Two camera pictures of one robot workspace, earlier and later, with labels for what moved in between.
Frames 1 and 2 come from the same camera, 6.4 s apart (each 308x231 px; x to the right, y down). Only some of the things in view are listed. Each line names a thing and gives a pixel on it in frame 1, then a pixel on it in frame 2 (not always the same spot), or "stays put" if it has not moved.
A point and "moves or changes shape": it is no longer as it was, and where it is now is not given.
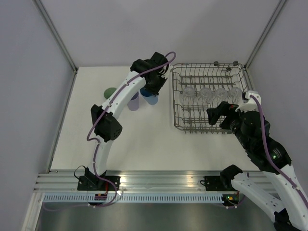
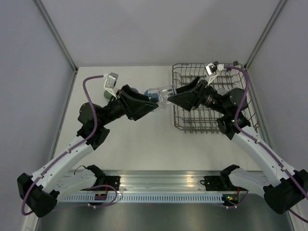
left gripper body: x=154 y=86 to x=118 y=108
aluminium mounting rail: x=130 y=180 stays put
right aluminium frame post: x=246 y=72 stays put
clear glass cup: x=236 y=95 moves or changes shape
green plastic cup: x=109 y=91 stays put
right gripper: x=224 y=109 to x=187 y=99
